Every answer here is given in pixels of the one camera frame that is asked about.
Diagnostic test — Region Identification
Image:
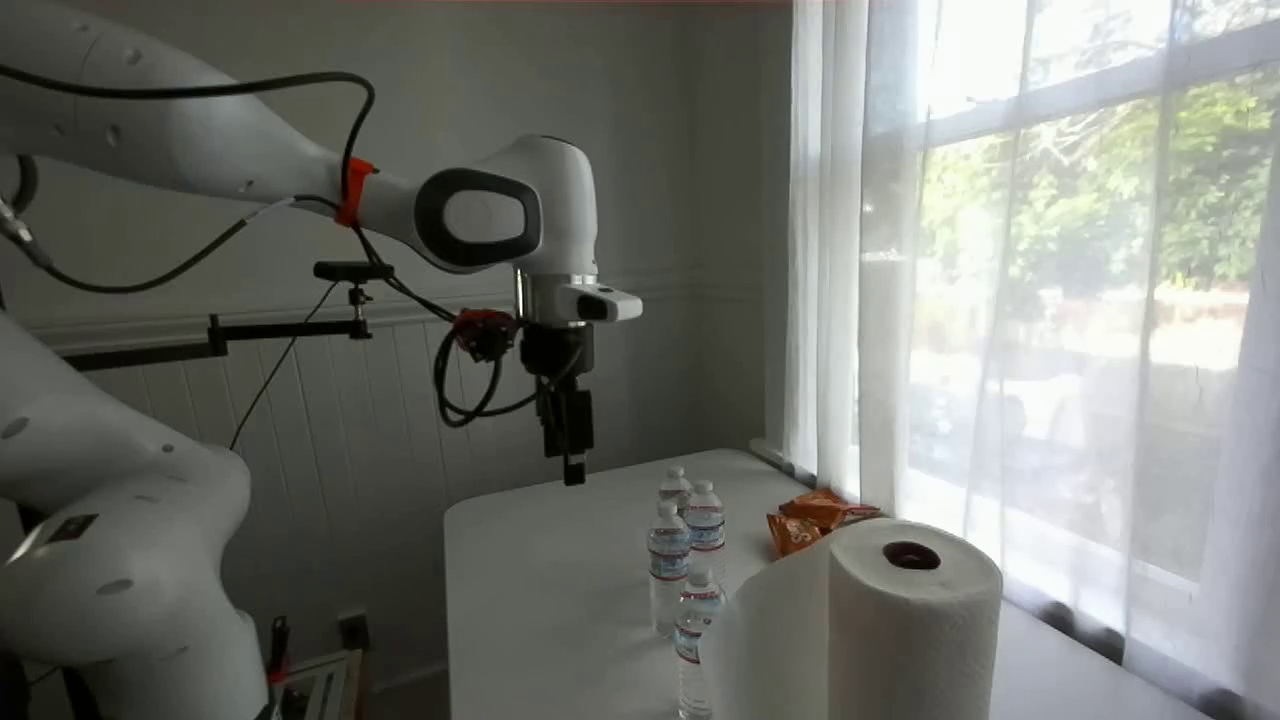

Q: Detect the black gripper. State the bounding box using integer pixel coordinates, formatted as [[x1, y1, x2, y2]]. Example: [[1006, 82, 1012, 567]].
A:
[[521, 325, 592, 488]]

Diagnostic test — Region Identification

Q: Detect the white paper towel roll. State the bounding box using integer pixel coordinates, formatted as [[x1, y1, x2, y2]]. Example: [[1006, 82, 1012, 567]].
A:
[[705, 519, 1006, 720]]

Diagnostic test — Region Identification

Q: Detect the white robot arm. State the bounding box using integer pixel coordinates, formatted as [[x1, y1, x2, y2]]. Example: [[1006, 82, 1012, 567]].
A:
[[0, 0, 643, 720]]

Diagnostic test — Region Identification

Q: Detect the clear water bottle far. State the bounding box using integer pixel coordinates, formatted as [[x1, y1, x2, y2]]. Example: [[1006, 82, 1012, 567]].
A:
[[662, 468, 691, 514]]

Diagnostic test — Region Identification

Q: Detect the clear water bottle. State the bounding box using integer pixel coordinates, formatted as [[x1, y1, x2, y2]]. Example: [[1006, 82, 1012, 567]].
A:
[[662, 468, 691, 514], [647, 501, 687, 638], [673, 567, 721, 720], [686, 482, 730, 572]]

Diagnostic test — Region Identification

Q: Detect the clear water bottle left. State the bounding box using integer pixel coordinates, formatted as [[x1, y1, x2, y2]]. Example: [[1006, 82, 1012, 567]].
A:
[[647, 501, 687, 638]]

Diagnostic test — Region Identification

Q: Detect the clear water bottle right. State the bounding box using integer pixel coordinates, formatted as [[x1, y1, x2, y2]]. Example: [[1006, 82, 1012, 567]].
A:
[[686, 482, 730, 572]]

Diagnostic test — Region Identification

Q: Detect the clear water bottle near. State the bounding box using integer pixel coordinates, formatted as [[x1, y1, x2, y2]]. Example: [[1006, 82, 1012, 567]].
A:
[[673, 567, 721, 720]]

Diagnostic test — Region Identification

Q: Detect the orange snack bag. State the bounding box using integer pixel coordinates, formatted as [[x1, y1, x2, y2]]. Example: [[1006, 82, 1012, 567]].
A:
[[770, 488, 881, 558]]

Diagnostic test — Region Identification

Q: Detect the white sheer curtain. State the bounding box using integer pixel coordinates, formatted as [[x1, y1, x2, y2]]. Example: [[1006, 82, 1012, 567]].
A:
[[774, 0, 1280, 720]]

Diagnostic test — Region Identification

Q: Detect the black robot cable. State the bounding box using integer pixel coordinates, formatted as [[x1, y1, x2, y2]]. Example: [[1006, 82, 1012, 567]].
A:
[[0, 62, 563, 432]]

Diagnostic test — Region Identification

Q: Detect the black camera boom stand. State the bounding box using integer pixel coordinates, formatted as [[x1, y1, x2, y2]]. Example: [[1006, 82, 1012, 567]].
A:
[[68, 262, 391, 371]]

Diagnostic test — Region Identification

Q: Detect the window frame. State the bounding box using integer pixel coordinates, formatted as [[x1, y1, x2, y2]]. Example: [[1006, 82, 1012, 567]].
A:
[[854, 0, 1280, 634]]

